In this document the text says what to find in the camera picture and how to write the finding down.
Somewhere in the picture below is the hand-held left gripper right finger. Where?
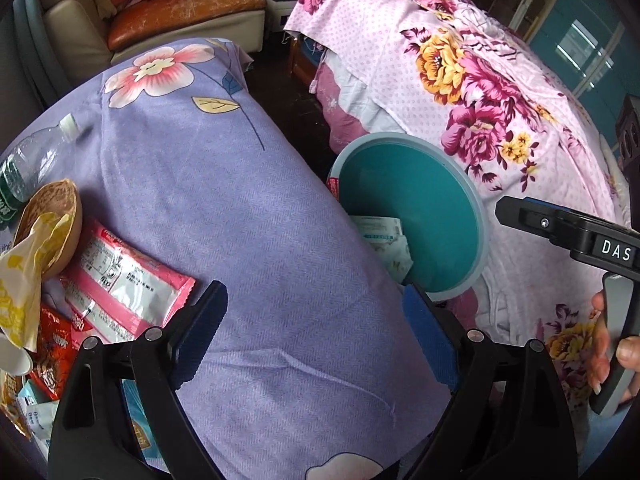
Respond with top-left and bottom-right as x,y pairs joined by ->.
402,284 -> 586,480

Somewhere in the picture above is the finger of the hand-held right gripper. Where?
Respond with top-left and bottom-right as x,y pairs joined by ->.
495,196 -> 596,257

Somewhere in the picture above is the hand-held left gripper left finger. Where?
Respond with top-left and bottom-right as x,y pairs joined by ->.
47,281 -> 228,480

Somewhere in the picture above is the teal trash bin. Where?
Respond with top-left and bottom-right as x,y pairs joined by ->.
327,132 -> 490,303

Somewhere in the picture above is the red chocolate wafer packet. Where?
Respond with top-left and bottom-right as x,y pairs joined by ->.
27,305 -> 97,401

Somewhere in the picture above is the person's right hand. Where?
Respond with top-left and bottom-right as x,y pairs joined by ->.
591,290 -> 640,394

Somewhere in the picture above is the pink snack packet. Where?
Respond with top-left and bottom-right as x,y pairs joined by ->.
67,220 -> 197,336
60,275 -> 137,344

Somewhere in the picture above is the white green paper packet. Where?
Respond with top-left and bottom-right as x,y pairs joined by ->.
350,215 -> 414,285

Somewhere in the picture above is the light blue packet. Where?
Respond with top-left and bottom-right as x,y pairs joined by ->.
120,379 -> 162,467

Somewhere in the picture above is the white blue packet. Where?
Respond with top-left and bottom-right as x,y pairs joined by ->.
17,380 -> 62,457

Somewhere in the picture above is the yellow crumpled wrapper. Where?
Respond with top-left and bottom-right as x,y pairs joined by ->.
0,212 -> 73,351

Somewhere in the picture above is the teal cabinet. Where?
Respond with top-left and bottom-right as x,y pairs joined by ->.
530,0 -> 636,107

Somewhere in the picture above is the brown bowl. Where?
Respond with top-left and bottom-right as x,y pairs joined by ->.
12,180 -> 83,277

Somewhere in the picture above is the pink floral bed sheet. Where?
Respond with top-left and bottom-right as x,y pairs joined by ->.
282,0 -> 640,461

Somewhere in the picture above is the pink white quilt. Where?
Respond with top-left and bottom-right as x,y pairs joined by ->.
310,45 -> 403,138

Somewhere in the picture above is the clear plastic bottle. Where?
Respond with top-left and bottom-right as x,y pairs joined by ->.
0,114 -> 81,226

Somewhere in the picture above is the orange leather cushion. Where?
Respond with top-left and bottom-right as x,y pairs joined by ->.
107,0 -> 266,52

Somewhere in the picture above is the cream sofa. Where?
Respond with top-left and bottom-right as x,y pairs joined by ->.
42,0 -> 267,67

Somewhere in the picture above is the wooden bed frame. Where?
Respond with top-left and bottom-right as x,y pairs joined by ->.
289,34 -> 322,81

